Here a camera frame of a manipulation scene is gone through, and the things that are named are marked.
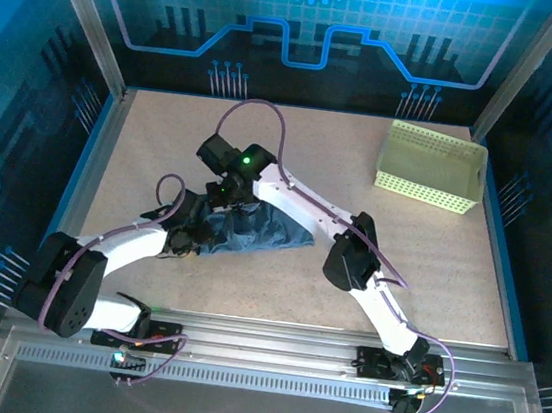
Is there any pale yellow perforated basket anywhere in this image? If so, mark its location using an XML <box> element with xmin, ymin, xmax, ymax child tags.
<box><xmin>370</xmin><ymin>118</ymin><xmax>493</xmax><ymax>219</ymax></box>

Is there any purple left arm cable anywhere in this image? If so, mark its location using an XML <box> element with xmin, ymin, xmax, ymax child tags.
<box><xmin>31</xmin><ymin>161</ymin><xmax>210</xmax><ymax>394</ymax></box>

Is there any blue t-shirt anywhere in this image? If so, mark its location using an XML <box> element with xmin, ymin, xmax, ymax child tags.
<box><xmin>182</xmin><ymin>191</ymin><xmax>321</xmax><ymax>272</ymax></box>

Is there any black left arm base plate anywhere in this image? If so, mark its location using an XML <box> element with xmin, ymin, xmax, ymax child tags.
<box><xmin>90</xmin><ymin>313</ymin><xmax>186</xmax><ymax>356</ymax></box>

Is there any aluminium frame post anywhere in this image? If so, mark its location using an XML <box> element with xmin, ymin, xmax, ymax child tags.
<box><xmin>23</xmin><ymin>0</ymin><xmax>139</xmax><ymax>99</ymax></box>
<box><xmin>469</xmin><ymin>0</ymin><xmax>552</xmax><ymax>152</ymax></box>

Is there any small black electronics module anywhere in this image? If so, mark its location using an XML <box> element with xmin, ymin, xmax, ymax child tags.
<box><xmin>107</xmin><ymin>342</ymin><xmax>150</xmax><ymax>386</ymax></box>
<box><xmin>389</xmin><ymin>386</ymin><xmax>425</xmax><ymax>413</ymax></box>

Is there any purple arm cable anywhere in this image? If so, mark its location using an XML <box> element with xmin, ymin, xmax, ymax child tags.
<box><xmin>181</xmin><ymin>94</ymin><xmax>487</xmax><ymax>413</ymax></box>
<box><xmin>31</xmin><ymin>161</ymin><xmax>210</xmax><ymax>394</ymax></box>

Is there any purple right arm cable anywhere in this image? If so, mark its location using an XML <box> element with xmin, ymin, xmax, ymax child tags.
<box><xmin>181</xmin><ymin>94</ymin><xmax>487</xmax><ymax>413</ymax></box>

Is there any aluminium extrusion beam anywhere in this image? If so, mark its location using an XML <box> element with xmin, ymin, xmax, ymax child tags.
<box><xmin>0</xmin><ymin>286</ymin><xmax>539</xmax><ymax>408</ymax></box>

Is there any slotted aluminium cable duct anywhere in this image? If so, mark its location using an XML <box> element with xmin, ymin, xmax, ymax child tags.
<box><xmin>14</xmin><ymin>339</ymin><xmax>409</xmax><ymax>413</ymax></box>

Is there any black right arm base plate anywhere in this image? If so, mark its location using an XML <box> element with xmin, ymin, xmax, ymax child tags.
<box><xmin>354</xmin><ymin>346</ymin><xmax>449</xmax><ymax>388</ymax></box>

